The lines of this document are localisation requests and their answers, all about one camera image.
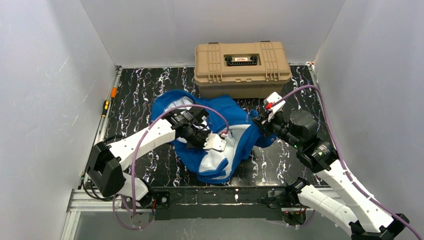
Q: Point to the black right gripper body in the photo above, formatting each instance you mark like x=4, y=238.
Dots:
x=265, y=122

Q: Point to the orange handled screwdriver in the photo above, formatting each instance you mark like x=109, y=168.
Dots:
x=113, y=92

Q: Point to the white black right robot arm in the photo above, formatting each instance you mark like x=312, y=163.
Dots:
x=359, y=215

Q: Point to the yellow black handled screwdriver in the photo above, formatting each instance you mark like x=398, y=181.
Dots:
x=105, y=108

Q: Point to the tan plastic toolbox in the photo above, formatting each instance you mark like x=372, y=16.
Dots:
x=241, y=70

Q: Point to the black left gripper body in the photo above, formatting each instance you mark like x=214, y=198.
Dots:
x=201, y=139

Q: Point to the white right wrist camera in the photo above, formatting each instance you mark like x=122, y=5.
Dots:
x=273, y=104

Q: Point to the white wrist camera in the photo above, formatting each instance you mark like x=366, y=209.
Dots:
x=216, y=142
x=273, y=104

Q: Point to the blue zip jacket white lining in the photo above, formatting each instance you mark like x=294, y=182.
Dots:
x=232, y=135

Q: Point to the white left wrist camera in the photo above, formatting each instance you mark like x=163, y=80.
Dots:
x=216, y=142

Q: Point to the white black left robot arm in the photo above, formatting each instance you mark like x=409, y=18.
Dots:
x=107, y=162

